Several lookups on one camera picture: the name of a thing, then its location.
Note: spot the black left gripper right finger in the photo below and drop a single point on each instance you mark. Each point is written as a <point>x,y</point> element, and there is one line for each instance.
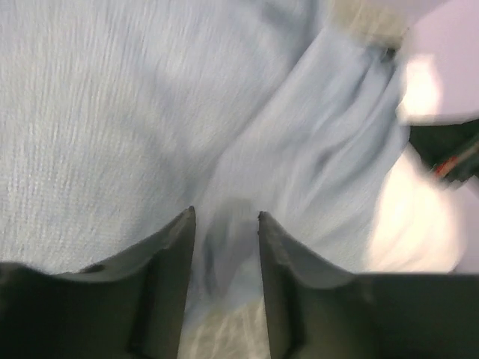
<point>317,310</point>

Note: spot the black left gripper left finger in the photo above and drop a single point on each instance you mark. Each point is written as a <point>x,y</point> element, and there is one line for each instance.
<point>130,305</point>

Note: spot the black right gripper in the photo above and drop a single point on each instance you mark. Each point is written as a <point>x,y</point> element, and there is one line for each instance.
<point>449,151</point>

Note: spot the white pillow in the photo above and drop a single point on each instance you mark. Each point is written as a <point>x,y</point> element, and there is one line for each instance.
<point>422,224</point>

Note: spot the grey striped pillowcase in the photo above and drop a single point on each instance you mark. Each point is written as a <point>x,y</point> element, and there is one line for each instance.
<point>116,116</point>

